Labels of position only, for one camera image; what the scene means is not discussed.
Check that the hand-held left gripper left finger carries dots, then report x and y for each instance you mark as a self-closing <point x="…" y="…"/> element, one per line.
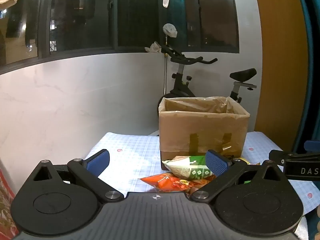
<point x="98" y="161"/>

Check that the checkered table cloth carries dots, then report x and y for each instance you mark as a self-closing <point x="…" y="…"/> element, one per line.
<point x="140" y="150"/>

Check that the dark framed window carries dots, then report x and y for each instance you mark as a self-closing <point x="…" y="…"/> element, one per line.
<point x="140" y="17"/>

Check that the orange snack packet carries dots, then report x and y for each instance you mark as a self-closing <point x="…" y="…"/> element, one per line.
<point x="165" y="182"/>

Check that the thin metal pole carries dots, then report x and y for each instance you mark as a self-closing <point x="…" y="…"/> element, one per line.
<point x="165" y="75"/>

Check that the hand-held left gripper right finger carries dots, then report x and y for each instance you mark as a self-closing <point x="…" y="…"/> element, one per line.
<point x="216" y="163"/>

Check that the white bag on pole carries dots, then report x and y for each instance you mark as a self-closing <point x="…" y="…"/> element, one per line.
<point x="170" y="29"/>

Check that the red patterned cloth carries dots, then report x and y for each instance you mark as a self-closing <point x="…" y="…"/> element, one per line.
<point x="6" y="205"/>

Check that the teal hanging cloth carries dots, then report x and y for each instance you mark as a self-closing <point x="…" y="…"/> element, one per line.
<point x="181" y="10"/>

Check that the green snack packet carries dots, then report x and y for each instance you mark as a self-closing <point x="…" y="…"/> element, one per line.
<point x="185" y="167"/>

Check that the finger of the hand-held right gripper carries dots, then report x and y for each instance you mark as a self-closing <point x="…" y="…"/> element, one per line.
<point x="312" y="146"/>
<point x="277" y="156"/>

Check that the black exercise bike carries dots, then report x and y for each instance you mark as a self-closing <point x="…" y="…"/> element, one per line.
<point x="178" y="80"/>

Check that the wooden door panel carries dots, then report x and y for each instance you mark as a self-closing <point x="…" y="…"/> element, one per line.
<point x="280" y="55"/>

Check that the lined cardboard box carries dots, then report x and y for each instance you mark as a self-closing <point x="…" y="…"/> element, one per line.
<point x="200" y="127"/>

